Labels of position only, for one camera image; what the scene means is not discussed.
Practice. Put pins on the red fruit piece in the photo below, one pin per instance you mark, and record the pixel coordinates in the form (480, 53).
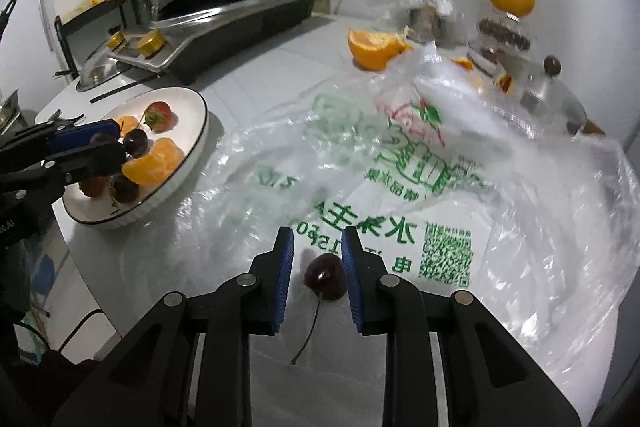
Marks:
(505, 84)

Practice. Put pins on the orange peel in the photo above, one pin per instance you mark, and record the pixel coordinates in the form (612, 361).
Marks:
(464, 63)

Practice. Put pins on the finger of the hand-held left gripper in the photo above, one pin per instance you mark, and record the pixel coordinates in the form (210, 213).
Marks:
(85, 133)
(92, 162)

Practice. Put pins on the clear jar of dried fruit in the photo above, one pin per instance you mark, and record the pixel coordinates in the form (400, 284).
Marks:
(500, 37)

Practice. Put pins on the black metal rack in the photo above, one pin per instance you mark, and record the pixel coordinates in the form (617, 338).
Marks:
(90, 14)

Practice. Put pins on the black chopsticks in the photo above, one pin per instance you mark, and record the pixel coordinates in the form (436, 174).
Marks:
(125, 88)

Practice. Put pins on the large steel wok lid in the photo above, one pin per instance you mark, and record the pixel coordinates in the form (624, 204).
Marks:
(97, 67)

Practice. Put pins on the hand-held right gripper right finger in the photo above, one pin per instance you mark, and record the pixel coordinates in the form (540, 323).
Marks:
(355, 282)

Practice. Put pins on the white plate with dark rim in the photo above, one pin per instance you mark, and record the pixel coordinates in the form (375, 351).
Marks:
(190, 112)

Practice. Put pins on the steel pot lid wooden knob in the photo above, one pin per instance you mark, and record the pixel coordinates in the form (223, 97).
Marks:
(560, 92)

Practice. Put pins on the red strawberry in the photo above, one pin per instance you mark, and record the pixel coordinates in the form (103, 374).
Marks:
(92, 186)
(160, 117)

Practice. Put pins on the cut orange half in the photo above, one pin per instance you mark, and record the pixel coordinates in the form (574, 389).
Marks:
(372, 49)

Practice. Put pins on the steel cooker with brass knobs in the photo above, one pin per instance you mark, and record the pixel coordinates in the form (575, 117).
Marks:
(240, 32)

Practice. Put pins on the large clear printed plastic bag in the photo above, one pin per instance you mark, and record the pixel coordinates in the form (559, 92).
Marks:
(525, 207)

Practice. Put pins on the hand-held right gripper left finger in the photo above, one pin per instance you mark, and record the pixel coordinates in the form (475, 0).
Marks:
(282, 279)

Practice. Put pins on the dark red cherry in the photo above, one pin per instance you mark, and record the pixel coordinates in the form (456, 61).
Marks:
(325, 277)
(123, 189)
(135, 143)

